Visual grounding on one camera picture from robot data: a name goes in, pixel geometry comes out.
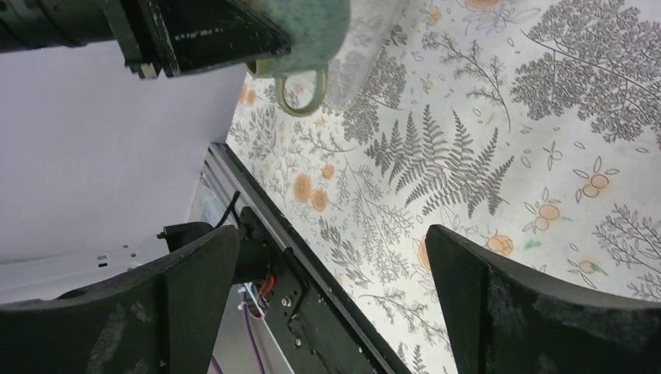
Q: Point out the green ceramic mug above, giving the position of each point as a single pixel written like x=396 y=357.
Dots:
x=317 y=30

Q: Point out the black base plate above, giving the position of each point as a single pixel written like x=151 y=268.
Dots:
x=317 y=326

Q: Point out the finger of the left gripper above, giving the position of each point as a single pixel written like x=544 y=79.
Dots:
x=191 y=37

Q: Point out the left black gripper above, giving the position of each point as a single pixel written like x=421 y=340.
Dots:
x=34 y=24

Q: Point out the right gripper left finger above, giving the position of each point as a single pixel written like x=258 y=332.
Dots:
x=161 y=317

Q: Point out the floral tablecloth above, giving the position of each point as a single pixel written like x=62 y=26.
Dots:
x=532 y=128

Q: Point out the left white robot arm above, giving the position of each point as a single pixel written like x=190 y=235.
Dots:
x=107 y=108

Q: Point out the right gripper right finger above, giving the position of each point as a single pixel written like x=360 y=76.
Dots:
x=505 y=317

